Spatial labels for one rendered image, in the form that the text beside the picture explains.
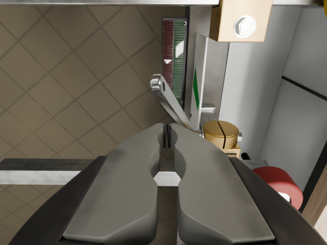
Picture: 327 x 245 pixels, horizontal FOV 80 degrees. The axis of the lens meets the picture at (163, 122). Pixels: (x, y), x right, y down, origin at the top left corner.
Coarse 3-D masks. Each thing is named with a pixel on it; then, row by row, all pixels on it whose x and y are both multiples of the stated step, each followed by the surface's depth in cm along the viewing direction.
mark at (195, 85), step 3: (195, 69) 36; (195, 72) 36; (195, 75) 36; (195, 78) 36; (195, 81) 36; (195, 84) 36; (195, 87) 36; (195, 90) 36; (195, 93) 36; (198, 93) 33; (195, 96) 36; (198, 96) 33; (195, 99) 36; (198, 99) 32; (198, 102) 32; (198, 105) 32
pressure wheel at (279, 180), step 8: (256, 168) 28; (264, 168) 27; (272, 168) 27; (264, 176) 26; (272, 176) 26; (280, 176) 26; (288, 176) 26; (272, 184) 25; (280, 184) 25; (288, 184) 25; (280, 192) 25; (288, 192) 25; (296, 192) 25; (288, 200) 26; (296, 200) 26; (296, 208) 27
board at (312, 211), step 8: (320, 176) 28; (320, 184) 28; (312, 192) 30; (320, 192) 28; (312, 200) 30; (320, 200) 28; (312, 208) 30; (320, 208) 28; (304, 216) 32; (312, 216) 30; (320, 216) 28; (312, 224) 30; (320, 224) 29; (320, 232) 30
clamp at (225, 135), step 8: (216, 120) 30; (208, 128) 28; (216, 128) 28; (224, 128) 28; (232, 128) 28; (208, 136) 27; (216, 136) 26; (224, 136) 27; (232, 136) 26; (240, 136) 28; (216, 144) 27; (224, 144) 27; (232, 144) 27; (224, 152) 27; (232, 152) 27
